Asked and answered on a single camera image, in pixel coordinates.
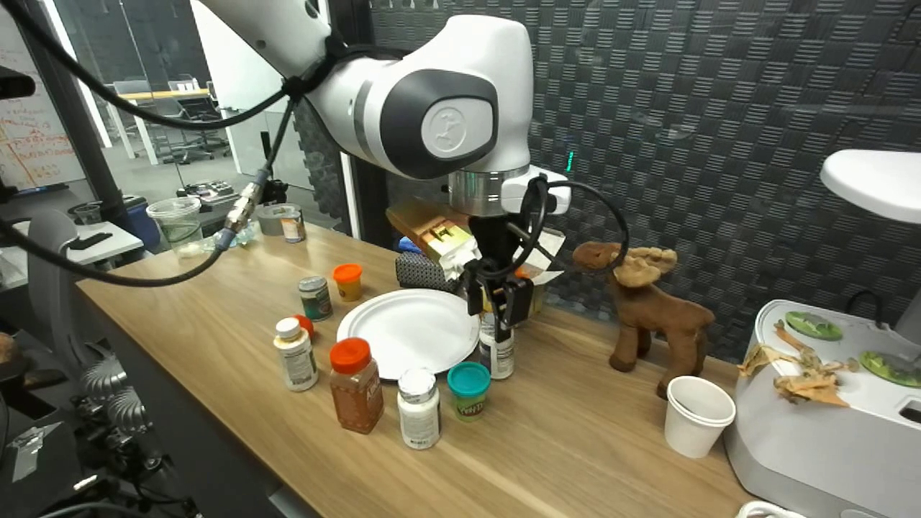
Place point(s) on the teal lid dough tub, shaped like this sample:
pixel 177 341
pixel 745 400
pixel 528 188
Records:
pixel 470 385

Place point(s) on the spice jar orange lid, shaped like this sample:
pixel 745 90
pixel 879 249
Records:
pixel 355 390

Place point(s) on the white side table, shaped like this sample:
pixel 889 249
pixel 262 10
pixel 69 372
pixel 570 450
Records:
pixel 95 244

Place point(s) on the gray foam block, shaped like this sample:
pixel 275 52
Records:
pixel 419 272

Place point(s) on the dried brown plant leaves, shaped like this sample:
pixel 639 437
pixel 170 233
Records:
pixel 801 378

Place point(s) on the white bottle yellow label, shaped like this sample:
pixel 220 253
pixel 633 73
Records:
pixel 293 357

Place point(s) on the white paper cup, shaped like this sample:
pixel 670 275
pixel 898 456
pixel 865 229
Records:
pixel 696 418

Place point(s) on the black camera rig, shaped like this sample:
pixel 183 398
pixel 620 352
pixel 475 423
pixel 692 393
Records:
pixel 95 413

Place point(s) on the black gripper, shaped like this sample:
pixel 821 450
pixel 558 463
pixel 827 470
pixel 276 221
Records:
pixel 499 244

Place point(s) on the red ball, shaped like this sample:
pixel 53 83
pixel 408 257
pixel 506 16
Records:
pixel 305 323

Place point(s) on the white bottle blue label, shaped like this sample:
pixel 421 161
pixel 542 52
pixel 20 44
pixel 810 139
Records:
pixel 495 357

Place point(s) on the orange lid dough tub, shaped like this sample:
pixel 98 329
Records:
pixel 349 279

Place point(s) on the white round plate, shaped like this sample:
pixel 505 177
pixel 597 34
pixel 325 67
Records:
pixel 411 334

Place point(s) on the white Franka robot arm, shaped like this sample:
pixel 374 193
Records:
pixel 384 86

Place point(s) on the plain white pill bottle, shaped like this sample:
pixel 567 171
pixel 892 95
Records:
pixel 419 413

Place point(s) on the white bowl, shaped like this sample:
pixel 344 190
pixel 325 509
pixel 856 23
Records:
pixel 765 509

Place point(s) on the black slanted pole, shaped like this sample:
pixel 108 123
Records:
pixel 57 105

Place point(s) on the clear plastic container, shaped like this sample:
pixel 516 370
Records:
pixel 172 220

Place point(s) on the brown moose plush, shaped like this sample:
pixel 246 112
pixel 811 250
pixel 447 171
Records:
pixel 663 312

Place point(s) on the white countertop garden appliance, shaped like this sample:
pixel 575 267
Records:
pixel 834 440

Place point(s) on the glass jar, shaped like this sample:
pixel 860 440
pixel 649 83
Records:
pixel 290 224

